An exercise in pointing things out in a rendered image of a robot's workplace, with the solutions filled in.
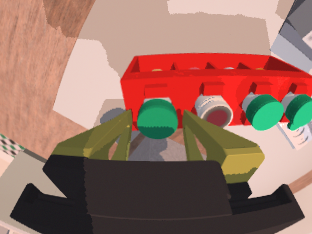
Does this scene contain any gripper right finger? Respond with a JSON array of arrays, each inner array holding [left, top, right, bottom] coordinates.
[[182, 110, 265, 184]]

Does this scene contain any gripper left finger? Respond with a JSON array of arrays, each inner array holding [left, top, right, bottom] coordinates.
[[51, 110, 133, 161]]

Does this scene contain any light grey flat mat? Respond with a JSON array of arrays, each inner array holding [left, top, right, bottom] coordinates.
[[53, 0, 312, 198]]

